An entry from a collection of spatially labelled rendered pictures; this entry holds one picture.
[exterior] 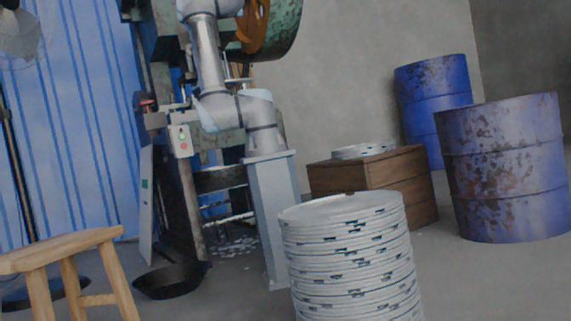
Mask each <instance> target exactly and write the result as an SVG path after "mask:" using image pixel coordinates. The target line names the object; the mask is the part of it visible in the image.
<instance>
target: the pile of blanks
mask: <svg viewBox="0 0 571 321"><path fill-rule="evenodd" d="M404 208H405V207H404V201H403V197H402V200H399V201H398V202H396V203H394V205H392V206H389V207H386V208H383V209H381V210H378V211H373V212H369V213H365V214H361V215H358V216H353V217H344V219H340V220H334V221H328V222H327V221H323V222H312V223H286V222H280V221H278V224H279V227H280V236H282V241H283V247H284V252H285V256H286V262H285V265H286V267H287V269H288V274H289V280H290V283H291V295H292V300H293V304H295V308H296V314H297V321H426V317H425V316H424V312H423V305H422V304H421V293H419V286H418V283H417V275H416V265H415V261H414V257H413V248H412V245H410V235H409V228H408V227H407V219H406V215H405V211H404Z"/></svg>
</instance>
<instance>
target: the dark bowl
mask: <svg viewBox="0 0 571 321"><path fill-rule="evenodd" d="M210 266H211V263H210V262H209V261H189V262H180V263H174V264H171V265H167V266H164V267H161V268H158V269H156V270H152V271H150V272H148V273H145V274H143V275H140V276H138V277H137V278H136V279H135V280H134V281H133V282H132V287H134V288H136V289H137V290H138V291H140V292H141V293H144V294H145V295H147V296H148V297H150V298H151V299H153V300H166V299H172V298H175V297H180V296H184V295H187V294H189V292H191V291H193V290H195V289H197V288H198V287H199V285H200V283H201V281H202V280H203V279H204V277H205V276H206V273H207V271H208V269H209V267H210Z"/></svg>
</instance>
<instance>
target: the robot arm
mask: <svg viewBox="0 0 571 321"><path fill-rule="evenodd" d="M244 3H245V0H176V9H177V16H178V20H179V23H180V24H184V28H185V29H187V30H189V32H190V36H191V41H192V47H193V51H194V56H195V65H196V70H197V75H198V79H199V84H200V88H201V95H199V96H198V102H196V103H195V109H196V112H197V115H198V117H199V120H201V125H202V127H203V130H204V132H205V133H207V134H211V133H220V132H227V131H231V130H236V129H241V128H245V131H246V145H245V157H246V158H250V157H256V156H260V155H270V154H273V153H278V152H283V151H287V146H286V142H285V140H284V139H283V137H282V134H280V132H279V130H278V126H277V121H276V116H275V111H274V101H273V99H272V95H271V92H270V91H269V90H268V89H262V88H252V89H245V90H239V91H237V96H233V97H232V96H231V92H230V91H229V90H228V89H227V88H225V86H224V81H223V73H222V71H223V62H222V59H220V58H222V51H221V50H220V49H218V46H217V41H216V37H215V36H214V32H213V26H214V25H215V23H217V20H224V19H230V18H237V17H240V15H243V7H244Z"/></svg>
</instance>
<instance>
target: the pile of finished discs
mask: <svg viewBox="0 0 571 321"><path fill-rule="evenodd" d="M394 149H396V147H395V141H394V139H387V140H381V141H375V142H369V143H365V144H360V145H351V146H346V147H342V148H339V149H335V150H332V151H331V158H332V160H333V161H339V160H346V159H353V158H358V157H363V156H369V155H377V154H381V153H385V152H388V151H392V150H394Z"/></svg>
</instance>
